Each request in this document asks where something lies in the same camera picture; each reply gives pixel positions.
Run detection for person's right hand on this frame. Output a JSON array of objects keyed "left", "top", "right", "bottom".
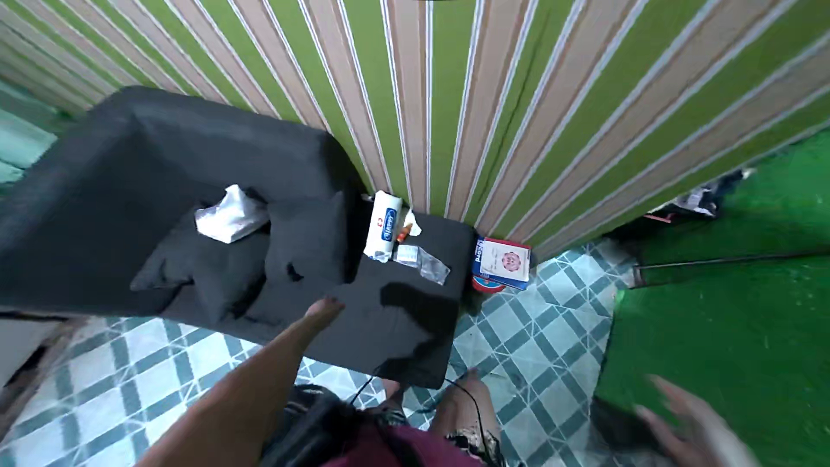
[{"left": 634, "top": 374, "right": 760, "bottom": 467}]

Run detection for person's left hand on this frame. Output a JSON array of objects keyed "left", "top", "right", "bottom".
[{"left": 305, "top": 296, "right": 346, "bottom": 327}]

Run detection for person's left forearm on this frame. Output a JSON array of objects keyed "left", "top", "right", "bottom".
[{"left": 135, "top": 314, "right": 320, "bottom": 467}]

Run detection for dark grey cushion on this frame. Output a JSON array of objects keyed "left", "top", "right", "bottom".
[
  {"left": 130, "top": 187, "right": 270, "bottom": 323},
  {"left": 265, "top": 191, "right": 365, "bottom": 286}
]

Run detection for white pack with blue label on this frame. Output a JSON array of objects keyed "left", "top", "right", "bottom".
[{"left": 363, "top": 190, "right": 403, "bottom": 263}]

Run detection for clear plastic packet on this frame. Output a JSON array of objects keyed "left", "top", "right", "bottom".
[{"left": 418, "top": 247, "right": 451, "bottom": 286}]

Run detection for white plastic bag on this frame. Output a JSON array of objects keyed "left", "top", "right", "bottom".
[{"left": 195, "top": 184, "right": 269, "bottom": 245}]

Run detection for thin dark metal rod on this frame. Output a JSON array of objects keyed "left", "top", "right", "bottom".
[{"left": 630, "top": 249, "right": 830, "bottom": 290}]

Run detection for person's body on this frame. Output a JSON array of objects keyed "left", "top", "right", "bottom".
[{"left": 259, "top": 384, "right": 487, "bottom": 467}]

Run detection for person's legs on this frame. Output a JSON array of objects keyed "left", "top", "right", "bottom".
[{"left": 379, "top": 367, "right": 507, "bottom": 467}]

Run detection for white red-bordered book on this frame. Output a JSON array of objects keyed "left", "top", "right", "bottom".
[{"left": 479, "top": 237, "right": 532, "bottom": 284}]

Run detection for dark grey sofa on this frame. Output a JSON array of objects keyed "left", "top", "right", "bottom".
[{"left": 0, "top": 86, "right": 477, "bottom": 390}]

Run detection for dark bundle of clothes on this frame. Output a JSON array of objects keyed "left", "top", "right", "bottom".
[{"left": 648, "top": 167, "right": 756, "bottom": 224}]

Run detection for thin black cable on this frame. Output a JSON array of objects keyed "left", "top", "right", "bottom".
[{"left": 349, "top": 370, "right": 491, "bottom": 463}]

